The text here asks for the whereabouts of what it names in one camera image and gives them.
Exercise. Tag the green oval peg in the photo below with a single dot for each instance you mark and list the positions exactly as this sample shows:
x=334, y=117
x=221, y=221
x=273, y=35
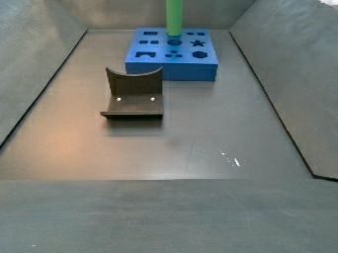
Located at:
x=173, y=17

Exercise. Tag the blue foam shape-sorter block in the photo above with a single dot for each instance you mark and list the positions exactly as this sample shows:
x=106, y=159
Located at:
x=185, y=56

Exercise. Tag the black curved holder bracket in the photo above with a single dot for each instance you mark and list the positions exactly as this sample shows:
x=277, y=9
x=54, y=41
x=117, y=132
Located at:
x=136, y=94

